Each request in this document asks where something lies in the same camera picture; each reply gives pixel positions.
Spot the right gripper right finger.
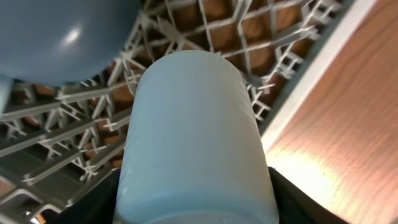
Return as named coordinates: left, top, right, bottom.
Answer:
left=269, top=167, right=348, bottom=224

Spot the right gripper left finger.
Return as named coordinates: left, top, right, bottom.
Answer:
left=49, top=169, right=121, bottom=224

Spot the light blue cup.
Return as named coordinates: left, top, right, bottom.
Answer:
left=114, top=50, right=279, bottom=223

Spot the blue plate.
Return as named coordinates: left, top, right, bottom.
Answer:
left=1, top=0, right=141, bottom=85

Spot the grey dishwasher rack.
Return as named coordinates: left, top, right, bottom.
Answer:
left=1, top=0, right=374, bottom=223

